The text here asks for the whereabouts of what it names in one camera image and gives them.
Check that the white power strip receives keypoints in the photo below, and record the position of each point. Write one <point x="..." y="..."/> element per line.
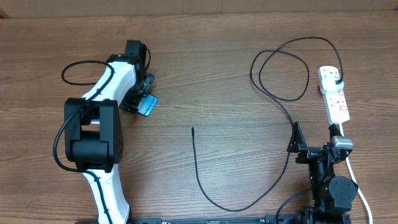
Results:
<point x="335" y="103"/>

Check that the Galaxy smartphone blue screen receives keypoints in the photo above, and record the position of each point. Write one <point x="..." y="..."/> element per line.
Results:
<point x="147" y="105"/>

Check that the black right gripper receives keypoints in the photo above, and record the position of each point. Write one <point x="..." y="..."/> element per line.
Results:
<point x="307" y="152"/>

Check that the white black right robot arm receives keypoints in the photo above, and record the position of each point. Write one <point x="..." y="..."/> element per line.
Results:
<point x="332" y="195"/>

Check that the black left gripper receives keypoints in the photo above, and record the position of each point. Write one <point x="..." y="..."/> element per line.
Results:
<point x="134" y="99"/>

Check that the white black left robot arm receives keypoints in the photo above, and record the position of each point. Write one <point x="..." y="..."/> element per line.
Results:
<point x="90" y="141"/>

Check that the white charger plug adapter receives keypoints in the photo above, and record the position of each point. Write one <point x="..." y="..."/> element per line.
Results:
<point x="331" y="84"/>

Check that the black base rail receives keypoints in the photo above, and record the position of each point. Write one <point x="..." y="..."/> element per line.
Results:
<point x="283" y="219"/>

